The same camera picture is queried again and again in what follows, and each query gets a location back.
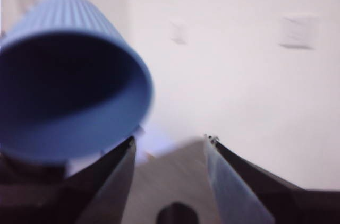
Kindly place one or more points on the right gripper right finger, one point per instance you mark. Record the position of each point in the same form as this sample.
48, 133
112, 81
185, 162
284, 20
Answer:
252, 197

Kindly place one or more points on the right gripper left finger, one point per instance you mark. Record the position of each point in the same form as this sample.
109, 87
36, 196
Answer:
87, 197

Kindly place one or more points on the blue ribbed plastic cup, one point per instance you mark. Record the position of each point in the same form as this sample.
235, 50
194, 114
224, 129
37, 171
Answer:
79, 14

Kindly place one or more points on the white wall socket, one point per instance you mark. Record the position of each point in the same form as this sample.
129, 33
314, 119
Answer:
298, 31

